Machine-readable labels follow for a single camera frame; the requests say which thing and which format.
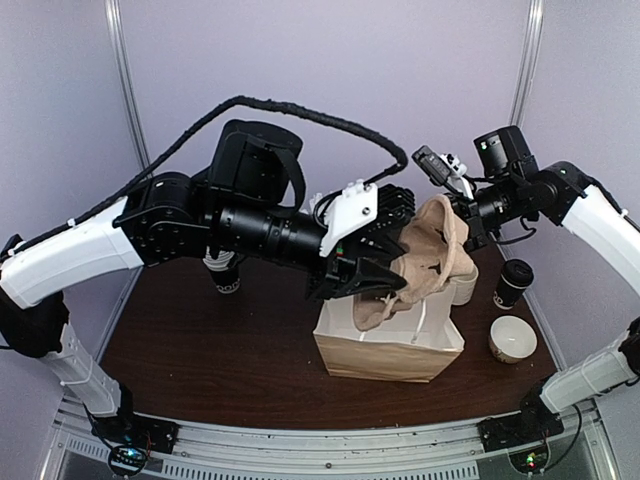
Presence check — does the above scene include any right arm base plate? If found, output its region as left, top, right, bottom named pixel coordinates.
left=477, top=413, right=564, bottom=452

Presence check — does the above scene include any cream ceramic mug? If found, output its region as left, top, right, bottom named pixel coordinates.
left=449, top=270, right=479, bottom=306

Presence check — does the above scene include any left corner metal post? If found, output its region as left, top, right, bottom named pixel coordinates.
left=104, top=0, right=150, bottom=170

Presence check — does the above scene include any right corner metal post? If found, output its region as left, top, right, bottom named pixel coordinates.
left=509, top=0, right=545, bottom=127

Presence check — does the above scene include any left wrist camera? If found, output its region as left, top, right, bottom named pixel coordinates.
left=377, top=184, right=415, bottom=228

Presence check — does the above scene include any brown paper bag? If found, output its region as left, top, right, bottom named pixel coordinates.
left=313, top=291, right=465, bottom=383

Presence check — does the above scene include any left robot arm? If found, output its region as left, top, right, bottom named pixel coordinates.
left=1, top=120, right=415, bottom=444

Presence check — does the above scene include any white ceramic bowl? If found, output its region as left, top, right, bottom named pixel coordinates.
left=488, top=315, right=538, bottom=364

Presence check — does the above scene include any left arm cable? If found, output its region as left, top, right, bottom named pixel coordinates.
left=9, top=95, right=409, bottom=251

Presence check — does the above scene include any aluminium frame rail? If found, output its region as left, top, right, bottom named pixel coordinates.
left=42, top=394, right=621, bottom=480

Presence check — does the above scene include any black coffee cup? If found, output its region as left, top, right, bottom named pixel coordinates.
left=493, top=271, right=527, bottom=310

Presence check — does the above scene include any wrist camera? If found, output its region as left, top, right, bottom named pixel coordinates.
left=377, top=184, right=415, bottom=228
left=411, top=145, right=467, bottom=186

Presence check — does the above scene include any corner metal post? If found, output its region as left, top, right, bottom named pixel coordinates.
left=509, top=0, right=545, bottom=127
left=104, top=0, right=150, bottom=170

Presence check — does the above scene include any stack of paper cups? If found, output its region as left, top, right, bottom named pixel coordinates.
left=203, top=250, right=240, bottom=295

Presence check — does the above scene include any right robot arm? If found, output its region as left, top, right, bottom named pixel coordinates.
left=454, top=125, right=639, bottom=442

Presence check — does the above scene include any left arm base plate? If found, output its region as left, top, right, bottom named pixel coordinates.
left=89, top=414, right=179, bottom=454

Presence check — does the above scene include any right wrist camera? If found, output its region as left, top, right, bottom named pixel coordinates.
left=411, top=145, right=467, bottom=186

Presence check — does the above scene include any cardboard cup carrier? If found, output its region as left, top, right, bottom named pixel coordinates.
left=353, top=194, right=475, bottom=332

